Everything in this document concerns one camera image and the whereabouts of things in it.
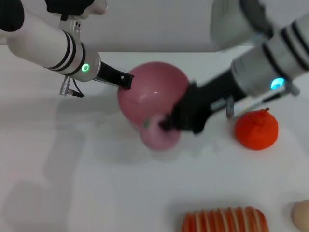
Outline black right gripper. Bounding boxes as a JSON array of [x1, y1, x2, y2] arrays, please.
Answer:
[[158, 68, 245, 135]]

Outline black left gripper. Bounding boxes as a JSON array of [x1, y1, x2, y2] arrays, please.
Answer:
[[92, 61, 135, 91]]

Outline pink toy peach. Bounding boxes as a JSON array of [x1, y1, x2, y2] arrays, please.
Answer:
[[140, 114, 181, 152]]

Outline pink plastic bowl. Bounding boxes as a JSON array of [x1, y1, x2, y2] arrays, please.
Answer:
[[117, 61, 192, 129]]

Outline orange toy tangerine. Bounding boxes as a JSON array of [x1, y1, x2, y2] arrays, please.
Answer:
[[234, 108, 279, 151]]

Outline orange white striped toy bread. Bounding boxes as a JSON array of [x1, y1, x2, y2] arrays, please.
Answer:
[[181, 206, 269, 232]]

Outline beige round toy bun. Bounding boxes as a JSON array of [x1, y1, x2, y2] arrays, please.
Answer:
[[291, 200, 309, 231]]

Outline thin right wrist cable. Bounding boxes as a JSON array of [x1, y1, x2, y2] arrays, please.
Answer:
[[225, 81, 300, 120]]

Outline grey right wrist camera housing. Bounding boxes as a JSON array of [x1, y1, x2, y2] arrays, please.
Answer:
[[210, 0, 274, 52]]

